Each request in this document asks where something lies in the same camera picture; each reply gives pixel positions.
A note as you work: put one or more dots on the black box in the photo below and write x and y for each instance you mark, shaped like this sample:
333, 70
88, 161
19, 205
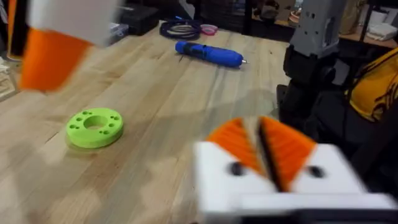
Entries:
138, 18

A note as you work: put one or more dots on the white folded cloth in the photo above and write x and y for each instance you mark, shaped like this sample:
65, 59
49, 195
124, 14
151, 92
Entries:
382, 31

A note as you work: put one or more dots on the clear plastic box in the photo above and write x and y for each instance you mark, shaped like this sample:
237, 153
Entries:
117, 31

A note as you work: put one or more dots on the blue electric screwdriver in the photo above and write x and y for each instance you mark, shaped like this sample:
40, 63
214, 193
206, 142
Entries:
211, 54

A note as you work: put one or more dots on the person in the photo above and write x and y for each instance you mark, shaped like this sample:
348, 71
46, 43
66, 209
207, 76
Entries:
373, 84

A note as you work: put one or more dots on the green disc with holes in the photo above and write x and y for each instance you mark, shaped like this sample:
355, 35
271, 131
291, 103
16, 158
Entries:
93, 132

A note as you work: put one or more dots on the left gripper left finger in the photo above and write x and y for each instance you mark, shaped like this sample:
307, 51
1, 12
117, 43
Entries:
220, 180

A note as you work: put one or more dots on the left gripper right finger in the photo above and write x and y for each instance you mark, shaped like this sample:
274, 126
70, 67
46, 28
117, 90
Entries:
286, 155

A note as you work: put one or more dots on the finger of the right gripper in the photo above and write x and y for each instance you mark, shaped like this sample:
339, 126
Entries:
53, 59

